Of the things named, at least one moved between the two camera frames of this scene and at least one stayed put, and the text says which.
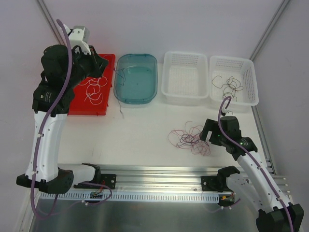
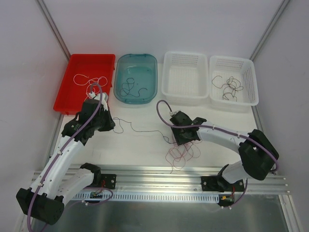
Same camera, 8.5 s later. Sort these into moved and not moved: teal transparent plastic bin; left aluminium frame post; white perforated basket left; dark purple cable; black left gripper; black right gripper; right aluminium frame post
Moved: black right gripper; dark purple cable; black left gripper
Not moved: left aluminium frame post; right aluminium frame post; teal transparent plastic bin; white perforated basket left
